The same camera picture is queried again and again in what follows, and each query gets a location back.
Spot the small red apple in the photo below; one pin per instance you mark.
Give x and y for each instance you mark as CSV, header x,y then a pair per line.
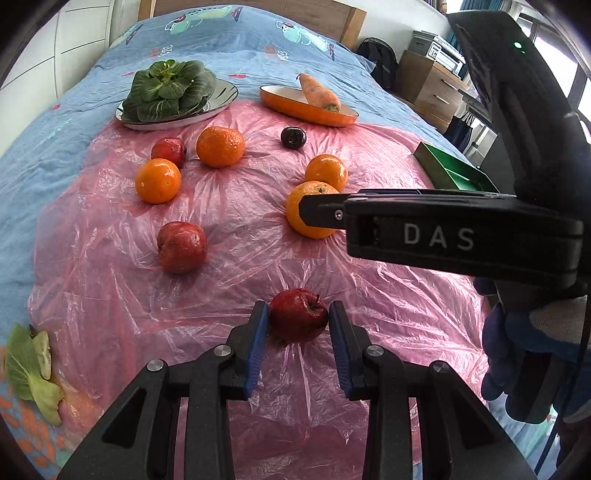
x,y
166,150

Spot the bok choy leaf piece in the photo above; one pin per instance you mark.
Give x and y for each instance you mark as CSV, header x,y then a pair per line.
x,y
27,374

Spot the wooden headboard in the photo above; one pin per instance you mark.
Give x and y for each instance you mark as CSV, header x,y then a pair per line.
x,y
323,18

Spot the grey printer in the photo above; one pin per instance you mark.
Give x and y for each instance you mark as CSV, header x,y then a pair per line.
x,y
429,44

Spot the orange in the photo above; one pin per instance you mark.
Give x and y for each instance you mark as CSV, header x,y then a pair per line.
x,y
326,172
220,146
314,188
158,180

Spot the orange carrot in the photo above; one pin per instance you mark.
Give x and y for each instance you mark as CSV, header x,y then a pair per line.
x,y
318,94

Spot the silver metal plate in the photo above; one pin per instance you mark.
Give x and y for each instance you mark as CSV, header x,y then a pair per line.
x,y
217,99

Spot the blue printed bedsheet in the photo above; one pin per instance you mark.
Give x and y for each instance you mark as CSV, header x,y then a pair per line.
x,y
69,106

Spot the dark cloth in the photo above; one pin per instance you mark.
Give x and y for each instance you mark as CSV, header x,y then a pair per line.
x,y
461,131

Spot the green bok choy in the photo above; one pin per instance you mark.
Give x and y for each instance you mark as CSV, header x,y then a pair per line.
x,y
166,87

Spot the dark purple plum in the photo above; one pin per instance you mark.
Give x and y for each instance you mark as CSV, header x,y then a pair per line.
x,y
293,137

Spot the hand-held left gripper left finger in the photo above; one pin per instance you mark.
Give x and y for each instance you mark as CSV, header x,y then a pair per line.
x,y
258,350

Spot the wooden drawer cabinet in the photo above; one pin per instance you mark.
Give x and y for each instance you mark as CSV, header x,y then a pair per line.
x,y
425,78

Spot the person's right hand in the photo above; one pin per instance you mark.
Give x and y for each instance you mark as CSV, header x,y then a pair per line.
x,y
521,337

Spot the pink plastic sheet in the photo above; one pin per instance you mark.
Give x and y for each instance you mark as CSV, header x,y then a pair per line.
x,y
258,258

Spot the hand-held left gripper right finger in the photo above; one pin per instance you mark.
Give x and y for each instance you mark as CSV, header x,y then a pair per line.
x,y
339,350

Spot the black backpack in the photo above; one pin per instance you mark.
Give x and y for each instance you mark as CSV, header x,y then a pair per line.
x,y
381,60

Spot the white wardrobe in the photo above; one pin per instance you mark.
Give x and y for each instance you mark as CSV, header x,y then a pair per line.
x,y
78,32

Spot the orange oval dish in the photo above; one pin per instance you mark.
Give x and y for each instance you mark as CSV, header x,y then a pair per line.
x,y
286,102

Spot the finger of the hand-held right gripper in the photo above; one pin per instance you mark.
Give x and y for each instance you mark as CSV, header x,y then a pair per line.
x,y
323,211

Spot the green tray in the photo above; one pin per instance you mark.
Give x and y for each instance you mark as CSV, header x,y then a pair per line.
x,y
438,161

